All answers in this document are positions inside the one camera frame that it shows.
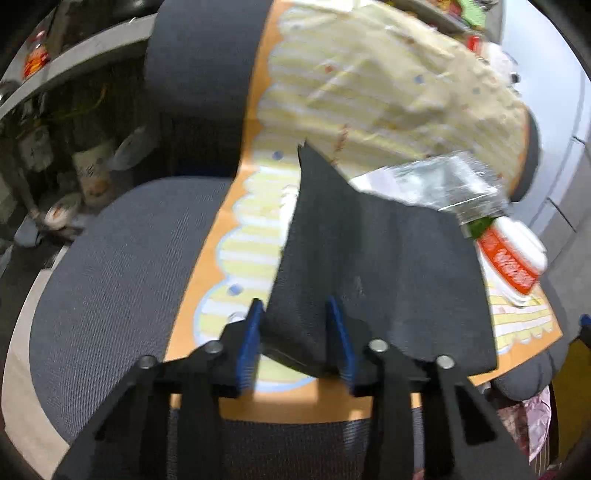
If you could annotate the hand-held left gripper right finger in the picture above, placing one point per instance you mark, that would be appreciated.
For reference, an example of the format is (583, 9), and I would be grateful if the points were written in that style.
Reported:
(342, 344)

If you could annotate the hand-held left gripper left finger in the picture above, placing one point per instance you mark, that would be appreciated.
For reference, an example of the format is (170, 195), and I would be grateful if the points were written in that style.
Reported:
(250, 344)

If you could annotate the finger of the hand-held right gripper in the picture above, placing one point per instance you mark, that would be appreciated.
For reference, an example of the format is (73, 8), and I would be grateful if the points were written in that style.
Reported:
(585, 321)

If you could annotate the black fabric sheet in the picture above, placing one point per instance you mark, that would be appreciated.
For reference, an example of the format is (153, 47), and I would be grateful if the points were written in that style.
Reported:
(369, 254)

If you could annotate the white instant noodle bowl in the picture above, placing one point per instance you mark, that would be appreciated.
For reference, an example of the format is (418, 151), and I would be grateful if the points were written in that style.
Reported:
(515, 242)

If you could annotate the brown wooden furniture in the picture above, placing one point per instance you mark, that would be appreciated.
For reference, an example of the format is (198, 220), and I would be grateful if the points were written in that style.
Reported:
(572, 392)

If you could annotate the pink plastic bag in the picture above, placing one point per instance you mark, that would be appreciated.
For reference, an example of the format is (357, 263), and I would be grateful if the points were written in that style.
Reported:
(535, 415)

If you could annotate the grey office chair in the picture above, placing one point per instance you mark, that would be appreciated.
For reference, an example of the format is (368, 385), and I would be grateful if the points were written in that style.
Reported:
(129, 277)

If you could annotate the green snack packet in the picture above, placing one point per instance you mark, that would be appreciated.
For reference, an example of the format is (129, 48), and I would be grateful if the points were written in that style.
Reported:
(479, 226)

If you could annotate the clear plastic wrapper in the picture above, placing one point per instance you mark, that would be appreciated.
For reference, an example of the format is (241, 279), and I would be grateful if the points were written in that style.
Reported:
(438, 184)

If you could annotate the white bottle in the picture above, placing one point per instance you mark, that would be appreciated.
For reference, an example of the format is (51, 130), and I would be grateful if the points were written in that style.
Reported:
(94, 173)

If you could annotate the grey refrigerator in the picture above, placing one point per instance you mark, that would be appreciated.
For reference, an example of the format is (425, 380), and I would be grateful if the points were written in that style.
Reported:
(549, 92)

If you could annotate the orange yellow striped towel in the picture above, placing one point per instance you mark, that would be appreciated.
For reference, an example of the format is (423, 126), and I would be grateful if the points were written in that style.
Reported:
(351, 92)

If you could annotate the grey curved shelf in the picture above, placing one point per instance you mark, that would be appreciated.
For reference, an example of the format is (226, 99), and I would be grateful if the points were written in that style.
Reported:
(83, 55)

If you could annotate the cluttered grey desk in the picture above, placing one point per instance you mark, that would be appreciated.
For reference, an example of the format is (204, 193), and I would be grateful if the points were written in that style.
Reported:
(443, 14)

